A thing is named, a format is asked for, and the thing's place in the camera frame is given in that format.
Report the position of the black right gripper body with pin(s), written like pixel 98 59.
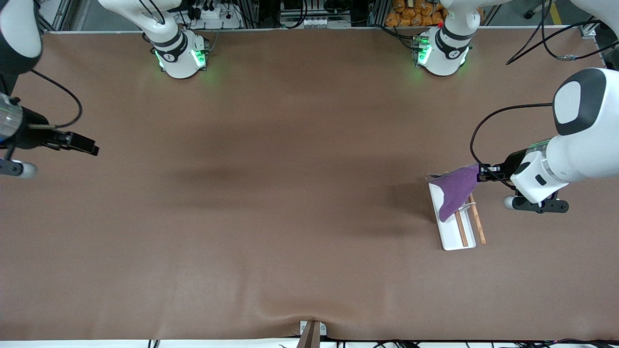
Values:
pixel 34 129

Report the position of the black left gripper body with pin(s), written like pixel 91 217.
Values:
pixel 511 162

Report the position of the purple towel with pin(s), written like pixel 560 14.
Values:
pixel 457 188

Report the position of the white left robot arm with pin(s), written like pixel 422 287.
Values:
pixel 590 154

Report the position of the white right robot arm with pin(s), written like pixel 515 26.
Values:
pixel 184 67

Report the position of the wooden rack rod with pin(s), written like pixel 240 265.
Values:
pixel 478 224
pixel 462 229

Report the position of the white rack base tray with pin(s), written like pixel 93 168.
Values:
pixel 449 237

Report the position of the orange packaged items pile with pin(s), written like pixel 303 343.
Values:
pixel 411 14

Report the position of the white power strip with plugs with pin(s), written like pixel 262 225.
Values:
pixel 213 13

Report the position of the small white power strip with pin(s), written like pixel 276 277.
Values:
pixel 315 22

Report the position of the brown wooden strip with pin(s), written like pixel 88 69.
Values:
pixel 309 338

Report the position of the metal table clamp bracket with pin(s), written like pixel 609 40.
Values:
pixel 323 329

